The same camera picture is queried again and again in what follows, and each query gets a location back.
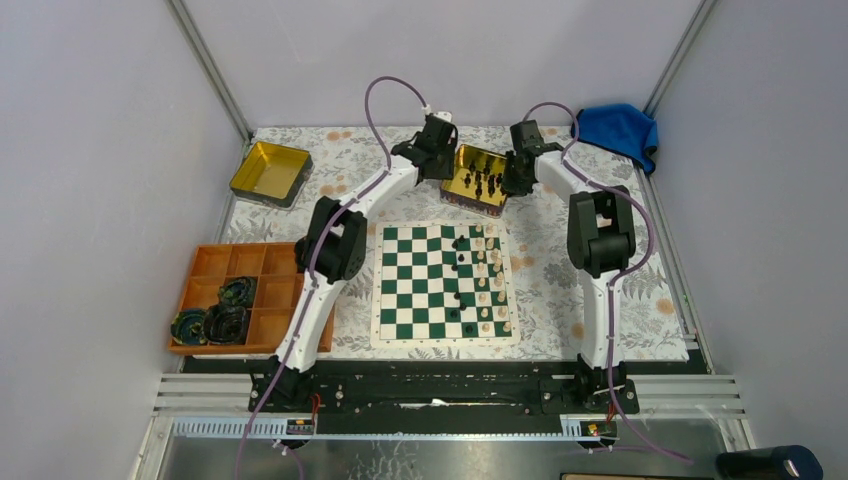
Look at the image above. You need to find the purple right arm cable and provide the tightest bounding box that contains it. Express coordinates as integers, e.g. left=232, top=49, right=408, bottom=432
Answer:
left=523, top=101, right=694, bottom=465

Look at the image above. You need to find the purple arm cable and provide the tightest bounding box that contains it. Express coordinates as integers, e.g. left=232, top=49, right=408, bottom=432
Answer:
left=235, top=76, right=432, bottom=480
left=523, top=101, right=694, bottom=465

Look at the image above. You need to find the blue cloth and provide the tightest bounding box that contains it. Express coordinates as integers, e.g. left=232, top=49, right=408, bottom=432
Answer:
left=571, top=103, right=659, bottom=175

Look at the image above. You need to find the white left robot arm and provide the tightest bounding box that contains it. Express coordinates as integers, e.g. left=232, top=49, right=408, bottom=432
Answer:
left=253, top=111, right=459, bottom=413

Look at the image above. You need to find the empty gold tin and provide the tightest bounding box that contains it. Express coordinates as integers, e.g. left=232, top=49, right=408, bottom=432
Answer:
left=229, top=141, right=314, bottom=209

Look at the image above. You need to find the gold tin with chess pieces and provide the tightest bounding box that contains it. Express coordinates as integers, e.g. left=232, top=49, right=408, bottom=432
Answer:
left=440, top=144, right=509, bottom=218

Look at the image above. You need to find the green white chess board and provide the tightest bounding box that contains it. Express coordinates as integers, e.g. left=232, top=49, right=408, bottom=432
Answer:
left=370, top=219, right=521, bottom=348

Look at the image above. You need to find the black cylinder bottom right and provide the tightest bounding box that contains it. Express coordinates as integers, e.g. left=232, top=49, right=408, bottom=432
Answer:
left=716, top=445, right=823, bottom=480

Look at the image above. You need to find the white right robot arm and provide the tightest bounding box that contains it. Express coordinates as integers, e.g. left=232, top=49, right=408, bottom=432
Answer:
left=502, top=120, right=636, bottom=415

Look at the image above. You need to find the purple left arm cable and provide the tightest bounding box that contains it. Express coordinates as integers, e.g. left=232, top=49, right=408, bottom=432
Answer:
left=235, top=76, right=432, bottom=480

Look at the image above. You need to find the dark spinning top upper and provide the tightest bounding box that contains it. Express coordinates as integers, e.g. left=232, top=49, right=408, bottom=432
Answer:
left=217, top=276, right=258, bottom=308

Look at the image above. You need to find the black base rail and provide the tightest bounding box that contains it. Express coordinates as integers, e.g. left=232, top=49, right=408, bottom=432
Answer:
left=248, top=360, right=639, bottom=415

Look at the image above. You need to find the orange compartment tray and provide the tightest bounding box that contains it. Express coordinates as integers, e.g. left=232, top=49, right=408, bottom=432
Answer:
left=168, top=242, right=304, bottom=356

